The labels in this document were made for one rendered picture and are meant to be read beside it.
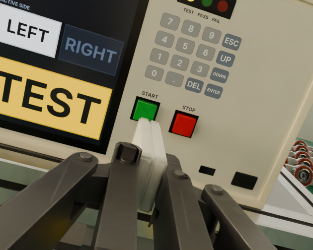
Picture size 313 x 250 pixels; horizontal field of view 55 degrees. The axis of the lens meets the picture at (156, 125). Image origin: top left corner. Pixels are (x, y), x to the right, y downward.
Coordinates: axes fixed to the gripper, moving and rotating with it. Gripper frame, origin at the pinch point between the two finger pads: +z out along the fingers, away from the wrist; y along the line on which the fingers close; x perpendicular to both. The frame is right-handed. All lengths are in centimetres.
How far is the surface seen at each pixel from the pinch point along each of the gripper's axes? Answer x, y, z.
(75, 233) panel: -23.9, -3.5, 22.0
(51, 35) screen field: 4.5, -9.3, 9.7
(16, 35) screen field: 3.6, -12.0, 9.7
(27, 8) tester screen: 6.0, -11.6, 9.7
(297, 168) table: -34, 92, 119
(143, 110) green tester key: 0.6, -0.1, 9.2
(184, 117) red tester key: 1.0, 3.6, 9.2
